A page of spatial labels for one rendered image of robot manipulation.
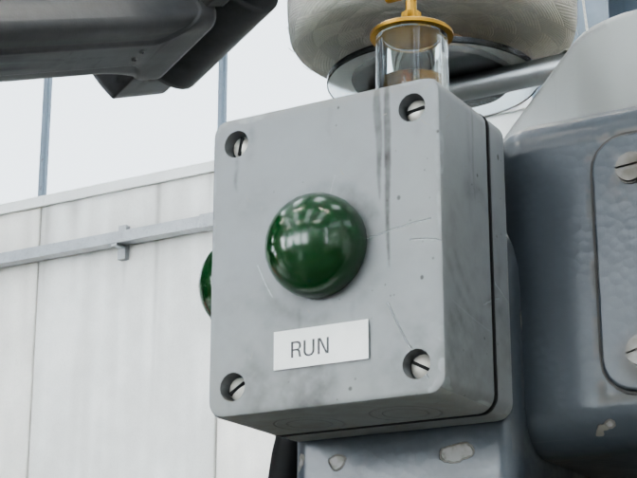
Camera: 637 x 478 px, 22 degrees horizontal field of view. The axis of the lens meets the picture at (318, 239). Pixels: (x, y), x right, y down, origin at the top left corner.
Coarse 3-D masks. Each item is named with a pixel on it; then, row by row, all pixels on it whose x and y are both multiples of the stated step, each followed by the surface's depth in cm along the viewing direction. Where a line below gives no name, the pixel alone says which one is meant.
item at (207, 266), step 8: (208, 256) 49; (208, 264) 49; (200, 272) 49; (208, 272) 48; (200, 280) 49; (208, 280) 48; (200, 288) 49; (208, 288) 48; (200, 296) 49; (208, 296) 48; (208, 304) 49; (208, 312) 49
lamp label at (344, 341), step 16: (288, 336) 45; (304, 336) 45; (320, 336) 45; (336, 336) 45; (352, 336) 44; (368, 336) 44; (288, 352) 45; (304, 352) 45; (320, 352) 45; (336, 352) 44; (352, 352) 44; (368, 352) 44; (288, 368) 45
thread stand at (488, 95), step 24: (456, 48) 87; (480, 48) 87; (504, 48) 87; (336, 72) 90; (360, 72) 90; (456, 72) 90; (480, 72) 90; (504, 72) 89; (528, 72) 88; (336, 96) 93; (456, 96) 90; (480, 96) 90; (504, 96) 93; (528, 96) 93
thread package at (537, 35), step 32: (288, 0) 92; (320, 0) 88; (352, 0) 87; (384, 0) 87; (448, 0) 87; (480, 0) 87; (512, 0) 87; (544, 0) 87; (576, 0) 91; (288, 32) 93; (320, 32) 90; (352, 32) 91; (480, 32) 91; (512, 32) 91; (544, 32) 91; (320, 64) 95
